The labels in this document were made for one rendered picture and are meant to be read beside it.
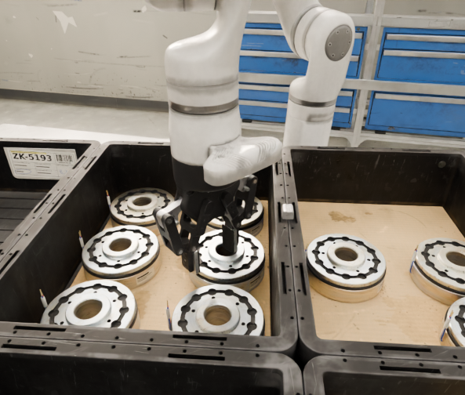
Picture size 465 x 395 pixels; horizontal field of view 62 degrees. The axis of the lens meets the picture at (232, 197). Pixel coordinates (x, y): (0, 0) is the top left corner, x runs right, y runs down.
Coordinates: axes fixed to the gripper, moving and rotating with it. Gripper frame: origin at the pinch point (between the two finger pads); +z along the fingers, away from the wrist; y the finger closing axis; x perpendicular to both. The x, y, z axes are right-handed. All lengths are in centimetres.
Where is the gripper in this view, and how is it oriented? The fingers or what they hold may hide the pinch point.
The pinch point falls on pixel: (211, 251)
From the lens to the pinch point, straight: 49.8
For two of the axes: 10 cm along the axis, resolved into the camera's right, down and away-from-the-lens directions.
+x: 6.6, 4.0, -6.4
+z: 0.1, 8.4, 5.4
